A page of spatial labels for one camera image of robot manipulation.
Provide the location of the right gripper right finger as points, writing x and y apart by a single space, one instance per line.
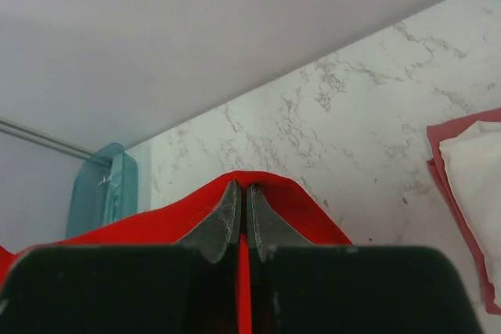
300 287

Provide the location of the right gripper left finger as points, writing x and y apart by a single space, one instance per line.
185 287

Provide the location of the red t shirt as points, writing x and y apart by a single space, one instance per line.
169 224

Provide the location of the teal transparent plastic bin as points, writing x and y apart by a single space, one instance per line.
105 191

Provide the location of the white folded t shirt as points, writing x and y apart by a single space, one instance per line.
472 167

